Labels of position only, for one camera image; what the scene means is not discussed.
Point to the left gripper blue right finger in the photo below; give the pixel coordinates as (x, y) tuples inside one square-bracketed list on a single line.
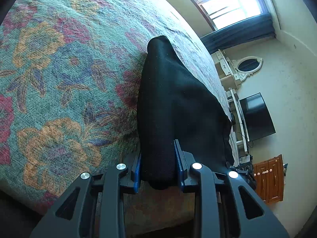
[(225, 205)]

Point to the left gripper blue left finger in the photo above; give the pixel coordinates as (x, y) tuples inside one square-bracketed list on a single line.
[(93, 204)]

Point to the black pants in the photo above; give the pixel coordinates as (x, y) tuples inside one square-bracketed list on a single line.
[(174, 105)]

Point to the brown wooden cabinet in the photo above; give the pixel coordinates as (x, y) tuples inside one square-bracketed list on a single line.
[(269, 176)]

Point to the white TV stand cabinet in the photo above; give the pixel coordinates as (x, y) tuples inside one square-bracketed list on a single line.
[(239, 137)]

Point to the black flat screen television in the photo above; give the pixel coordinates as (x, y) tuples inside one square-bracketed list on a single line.
[(257, 118)]

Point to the cream vanity dressing table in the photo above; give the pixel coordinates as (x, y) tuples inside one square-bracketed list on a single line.
[(225, 69)]

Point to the oval vanity mirror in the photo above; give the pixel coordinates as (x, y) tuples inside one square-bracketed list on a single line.
[(247, 66)]

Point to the right dark blue curtain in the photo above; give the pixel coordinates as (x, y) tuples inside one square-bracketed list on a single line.
[(247, 30)]

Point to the floral bedspread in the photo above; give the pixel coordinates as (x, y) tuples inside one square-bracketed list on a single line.
[(70, 75)]

